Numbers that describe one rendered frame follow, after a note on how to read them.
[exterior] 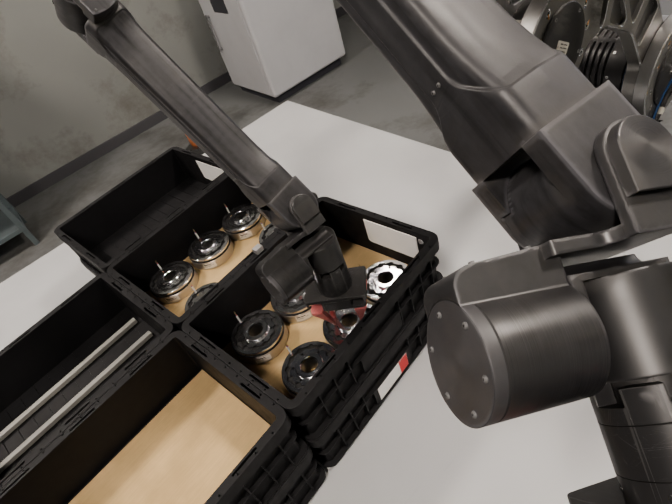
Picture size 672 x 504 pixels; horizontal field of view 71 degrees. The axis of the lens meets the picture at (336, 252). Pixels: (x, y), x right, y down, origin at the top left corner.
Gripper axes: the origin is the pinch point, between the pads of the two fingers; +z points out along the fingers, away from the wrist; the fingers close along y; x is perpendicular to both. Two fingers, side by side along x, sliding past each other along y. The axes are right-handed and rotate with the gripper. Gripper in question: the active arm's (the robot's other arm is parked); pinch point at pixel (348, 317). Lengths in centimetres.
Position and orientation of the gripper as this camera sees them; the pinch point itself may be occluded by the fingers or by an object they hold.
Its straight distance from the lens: 83.3
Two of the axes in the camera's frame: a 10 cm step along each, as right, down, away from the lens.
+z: 2.6, 7.0, 6.7
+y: 9.6, -1.5, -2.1
